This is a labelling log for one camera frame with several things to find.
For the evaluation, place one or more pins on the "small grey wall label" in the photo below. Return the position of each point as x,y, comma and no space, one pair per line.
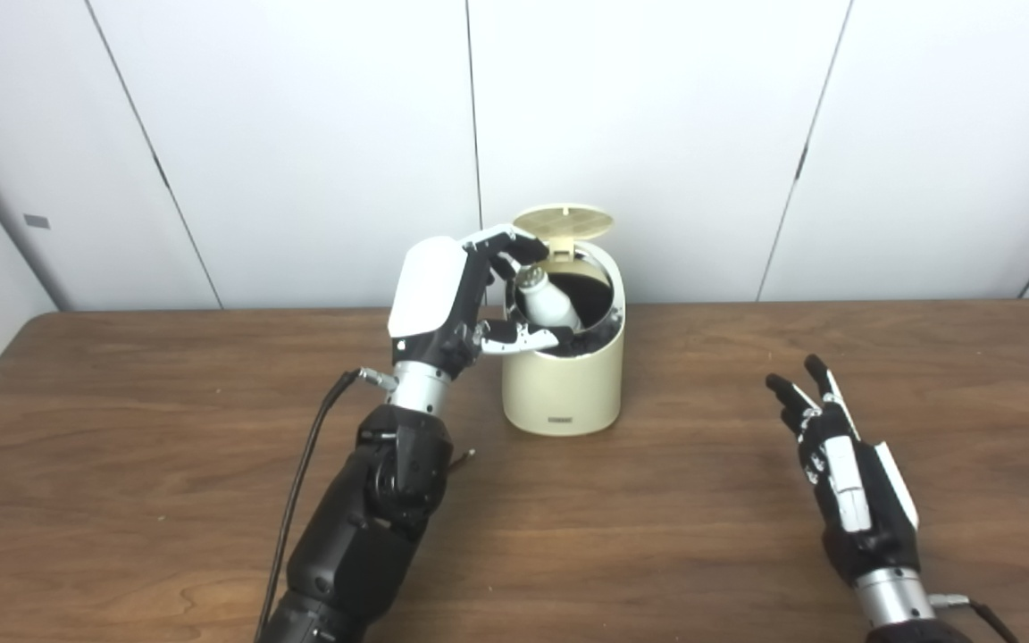
37,221

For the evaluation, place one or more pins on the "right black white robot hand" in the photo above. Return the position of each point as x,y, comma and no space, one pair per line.
845,482

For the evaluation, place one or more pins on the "small white plastic bottle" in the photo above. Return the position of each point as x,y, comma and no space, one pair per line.
550,304

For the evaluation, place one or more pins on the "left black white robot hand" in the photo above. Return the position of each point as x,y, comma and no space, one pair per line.
430,286

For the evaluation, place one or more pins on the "cream-colored bin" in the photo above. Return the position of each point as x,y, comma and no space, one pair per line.
559,388

